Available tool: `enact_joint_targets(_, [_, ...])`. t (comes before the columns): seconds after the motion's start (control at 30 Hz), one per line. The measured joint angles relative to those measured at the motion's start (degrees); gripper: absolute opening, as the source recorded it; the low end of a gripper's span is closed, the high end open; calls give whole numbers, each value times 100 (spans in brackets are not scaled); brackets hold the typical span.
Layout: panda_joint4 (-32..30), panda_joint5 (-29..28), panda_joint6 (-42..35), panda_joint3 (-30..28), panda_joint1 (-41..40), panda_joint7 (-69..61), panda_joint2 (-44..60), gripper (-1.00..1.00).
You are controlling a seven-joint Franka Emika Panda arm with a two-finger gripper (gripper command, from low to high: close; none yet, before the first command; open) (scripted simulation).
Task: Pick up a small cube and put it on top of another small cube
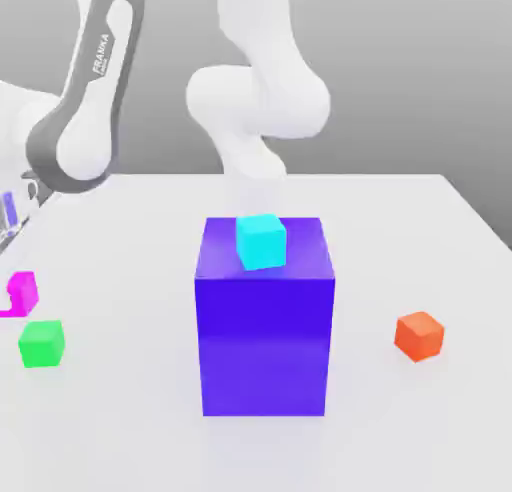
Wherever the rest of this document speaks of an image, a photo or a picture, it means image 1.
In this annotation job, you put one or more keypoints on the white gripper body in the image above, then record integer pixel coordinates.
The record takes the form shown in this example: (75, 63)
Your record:
(3, 296)

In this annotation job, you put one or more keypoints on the large purple box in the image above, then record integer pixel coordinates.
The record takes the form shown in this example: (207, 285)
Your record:
(262, 344)

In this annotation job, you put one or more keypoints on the small orange cube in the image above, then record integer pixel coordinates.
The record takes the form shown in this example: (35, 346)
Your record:
(419, 336)

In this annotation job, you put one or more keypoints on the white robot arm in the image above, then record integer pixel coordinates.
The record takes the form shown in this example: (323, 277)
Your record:
(256, 100)

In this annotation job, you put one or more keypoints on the small green cube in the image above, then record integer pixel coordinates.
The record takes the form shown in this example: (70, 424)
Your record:
(40, 344)

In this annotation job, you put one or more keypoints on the small magenta cube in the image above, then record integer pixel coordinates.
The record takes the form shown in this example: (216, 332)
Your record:
(24, 294)

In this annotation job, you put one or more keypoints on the small cyan cube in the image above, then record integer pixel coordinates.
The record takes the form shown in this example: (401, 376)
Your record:
(260, 242)

